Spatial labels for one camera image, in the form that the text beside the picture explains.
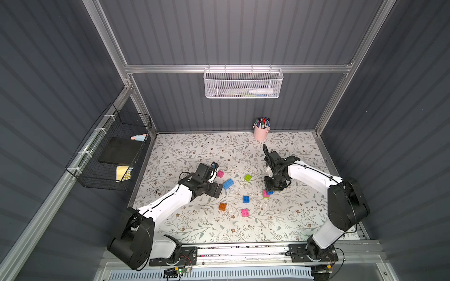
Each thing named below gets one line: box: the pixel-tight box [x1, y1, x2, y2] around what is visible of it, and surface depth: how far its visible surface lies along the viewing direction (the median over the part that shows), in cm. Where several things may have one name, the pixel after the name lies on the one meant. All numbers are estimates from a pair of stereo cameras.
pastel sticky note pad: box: [130, 133, 148, 142], surface depth 83 cm
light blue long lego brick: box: [222, 178, 235, 191], surface depth 97 cm
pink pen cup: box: [252, 125, 271, 142], surface depth 113 cm
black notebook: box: [98, 136, 143, 166], surface depth 75 cm
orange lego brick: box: [218, 202, 227, 212], surface depth 88 cm
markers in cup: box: [252, 117, 271, 129], surface depth 111 cm
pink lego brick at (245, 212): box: [241, 208, 250, 218], surface depth 86 cm
